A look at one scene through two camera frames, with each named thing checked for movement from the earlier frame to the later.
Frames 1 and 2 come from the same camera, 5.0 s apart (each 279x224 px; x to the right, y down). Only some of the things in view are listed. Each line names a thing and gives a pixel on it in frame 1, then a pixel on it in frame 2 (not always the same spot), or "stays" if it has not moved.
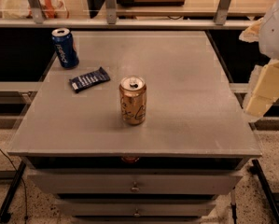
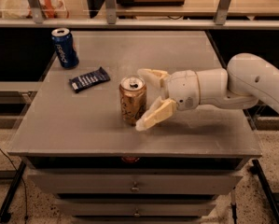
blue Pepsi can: (65, 47) stays
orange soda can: (132, 95) stays
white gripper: (275, 32) → (182, 89)
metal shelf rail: (39, 21) stays
